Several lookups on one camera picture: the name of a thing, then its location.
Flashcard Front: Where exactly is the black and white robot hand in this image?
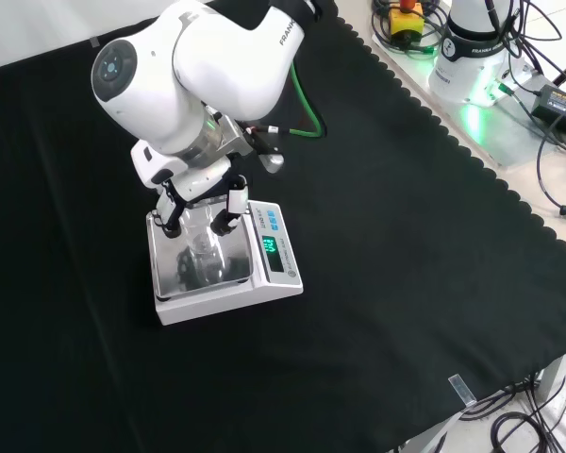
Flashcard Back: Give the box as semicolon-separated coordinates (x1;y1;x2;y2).
130;141;252;239

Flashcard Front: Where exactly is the clear glass beaker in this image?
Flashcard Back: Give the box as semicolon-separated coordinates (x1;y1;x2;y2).
178;201;228;279

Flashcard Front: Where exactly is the white electronic balance steel pan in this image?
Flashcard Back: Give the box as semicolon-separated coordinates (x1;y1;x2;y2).
145;200;305;327

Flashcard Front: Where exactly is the black bench cloth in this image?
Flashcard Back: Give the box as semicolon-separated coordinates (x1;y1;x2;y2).
0;0;566;453

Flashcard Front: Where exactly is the yellow stop button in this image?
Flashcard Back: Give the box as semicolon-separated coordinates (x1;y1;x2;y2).
388;0;425;48

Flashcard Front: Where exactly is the clear tape strip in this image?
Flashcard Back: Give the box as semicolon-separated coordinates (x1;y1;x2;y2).
447;374;478;408

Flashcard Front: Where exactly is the black power adapter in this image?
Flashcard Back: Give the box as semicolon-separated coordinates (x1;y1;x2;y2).
530;83;566;138

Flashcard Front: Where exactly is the grey table leg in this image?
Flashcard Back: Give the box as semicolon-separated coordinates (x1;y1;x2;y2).
541;347;566;403

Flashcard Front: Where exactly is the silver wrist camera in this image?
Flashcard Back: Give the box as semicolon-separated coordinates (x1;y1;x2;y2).
216;115;286;176

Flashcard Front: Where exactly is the black cable with white label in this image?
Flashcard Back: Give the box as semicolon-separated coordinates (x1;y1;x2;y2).
242;124;294;139

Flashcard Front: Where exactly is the green cable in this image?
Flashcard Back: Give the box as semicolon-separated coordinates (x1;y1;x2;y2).
289;60;327;140

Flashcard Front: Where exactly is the grey metal base plate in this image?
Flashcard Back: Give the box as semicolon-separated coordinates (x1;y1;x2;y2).
371;27;566;169

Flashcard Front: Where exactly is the black floor cable bundle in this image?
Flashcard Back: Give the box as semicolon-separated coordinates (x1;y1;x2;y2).
459;372;566;453

